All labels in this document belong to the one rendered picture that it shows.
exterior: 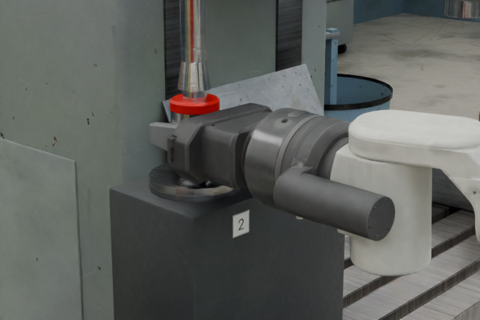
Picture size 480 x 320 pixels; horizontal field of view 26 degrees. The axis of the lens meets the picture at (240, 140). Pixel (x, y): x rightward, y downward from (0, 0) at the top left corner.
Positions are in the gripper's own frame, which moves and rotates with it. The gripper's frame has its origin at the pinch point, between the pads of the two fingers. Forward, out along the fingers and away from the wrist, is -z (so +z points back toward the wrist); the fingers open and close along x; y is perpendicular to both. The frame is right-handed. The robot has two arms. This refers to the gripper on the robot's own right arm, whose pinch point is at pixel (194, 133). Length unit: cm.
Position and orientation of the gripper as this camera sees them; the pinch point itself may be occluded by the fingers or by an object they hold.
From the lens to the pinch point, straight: 98.5
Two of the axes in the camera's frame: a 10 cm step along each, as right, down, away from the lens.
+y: 0.0, 9.6, 2.8
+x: -7.1, 2.0, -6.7
